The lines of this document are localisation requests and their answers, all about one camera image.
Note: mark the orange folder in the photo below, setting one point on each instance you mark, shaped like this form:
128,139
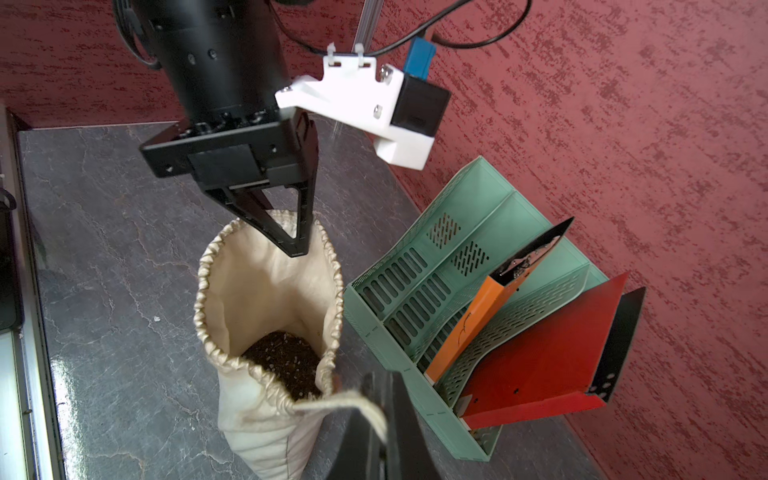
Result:
494,292

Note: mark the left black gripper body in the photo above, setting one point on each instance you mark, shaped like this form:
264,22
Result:
269,149

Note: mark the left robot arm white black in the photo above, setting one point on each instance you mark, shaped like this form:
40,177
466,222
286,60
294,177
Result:
225,64

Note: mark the green plastic file organizer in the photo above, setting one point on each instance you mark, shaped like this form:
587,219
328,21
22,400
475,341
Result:
406,304

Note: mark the left aluminium corner post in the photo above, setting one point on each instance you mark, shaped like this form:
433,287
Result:
367,23

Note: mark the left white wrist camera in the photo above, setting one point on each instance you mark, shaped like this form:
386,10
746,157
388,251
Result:
400,112

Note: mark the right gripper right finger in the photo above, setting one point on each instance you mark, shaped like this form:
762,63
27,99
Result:
406,454

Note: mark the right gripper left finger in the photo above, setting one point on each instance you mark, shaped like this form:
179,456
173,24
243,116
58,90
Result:
362,452

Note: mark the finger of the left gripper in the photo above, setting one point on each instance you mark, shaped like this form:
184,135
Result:
306,190
251,205

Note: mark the beige cloth soil bag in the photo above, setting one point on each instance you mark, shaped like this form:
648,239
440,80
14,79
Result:
271,326

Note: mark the aluminium mounting rail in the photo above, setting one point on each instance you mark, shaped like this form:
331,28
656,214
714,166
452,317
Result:
31,446

